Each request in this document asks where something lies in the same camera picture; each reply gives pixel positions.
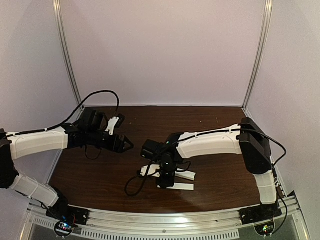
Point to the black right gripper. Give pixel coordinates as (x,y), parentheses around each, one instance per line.
(166,182)

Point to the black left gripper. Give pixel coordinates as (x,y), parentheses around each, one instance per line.
(114,143)

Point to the white remote control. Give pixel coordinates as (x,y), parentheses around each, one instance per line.
(179,186)

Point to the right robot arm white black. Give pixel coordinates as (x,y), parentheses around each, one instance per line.
(245,139)

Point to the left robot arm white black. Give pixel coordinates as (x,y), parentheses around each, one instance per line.
(93,128)

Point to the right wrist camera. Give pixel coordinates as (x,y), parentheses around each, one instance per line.
(152,170)

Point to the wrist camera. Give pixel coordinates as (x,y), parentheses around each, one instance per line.
(114,123)
(152,170)

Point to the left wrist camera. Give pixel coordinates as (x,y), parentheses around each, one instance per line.
(114,123)

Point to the front aluminium rail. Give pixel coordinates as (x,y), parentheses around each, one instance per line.
(209,225)

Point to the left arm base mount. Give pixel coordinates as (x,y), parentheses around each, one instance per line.
(69,220)

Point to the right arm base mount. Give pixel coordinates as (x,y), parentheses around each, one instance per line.
(262,217)

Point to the right aluminium frame post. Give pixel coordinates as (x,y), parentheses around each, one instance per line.
(264,32)

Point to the aluminium frame post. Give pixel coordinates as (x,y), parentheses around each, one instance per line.
(65,50)
(264,32)

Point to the left aluminium frame post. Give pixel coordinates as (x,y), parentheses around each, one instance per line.
(65,50)

